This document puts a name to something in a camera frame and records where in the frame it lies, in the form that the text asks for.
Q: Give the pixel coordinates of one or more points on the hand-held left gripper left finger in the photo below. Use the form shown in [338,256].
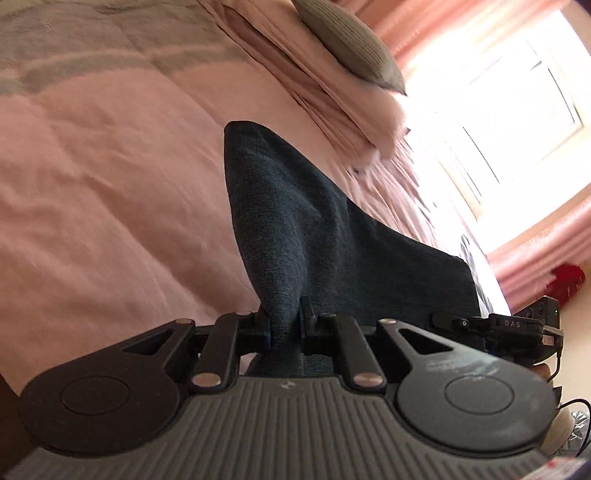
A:
[258,330]

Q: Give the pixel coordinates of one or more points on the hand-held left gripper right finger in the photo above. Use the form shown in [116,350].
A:
[308,330]

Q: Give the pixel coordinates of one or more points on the bed with pink-grey cover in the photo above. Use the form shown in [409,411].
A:
[92,184]

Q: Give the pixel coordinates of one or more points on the grey pillow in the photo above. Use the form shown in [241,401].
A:
[351,41]

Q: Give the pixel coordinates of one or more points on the black white patterned cloth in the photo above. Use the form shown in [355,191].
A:
[475,263]

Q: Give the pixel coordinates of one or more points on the white round object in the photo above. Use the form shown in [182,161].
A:
[561,429]

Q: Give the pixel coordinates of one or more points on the window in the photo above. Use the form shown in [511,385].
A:
[517,115]

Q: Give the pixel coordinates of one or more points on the person's right hand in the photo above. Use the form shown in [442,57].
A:
[542,370]

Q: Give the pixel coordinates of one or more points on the silver crinkled bag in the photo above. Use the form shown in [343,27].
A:
[581,429]

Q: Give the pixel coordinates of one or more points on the pink pillow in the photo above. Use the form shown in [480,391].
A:
[277,60]
[355,110]

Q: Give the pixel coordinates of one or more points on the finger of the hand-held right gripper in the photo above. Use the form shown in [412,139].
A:
[461,322]

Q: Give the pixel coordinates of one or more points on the red hanging garment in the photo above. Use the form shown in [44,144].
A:
[570,279]

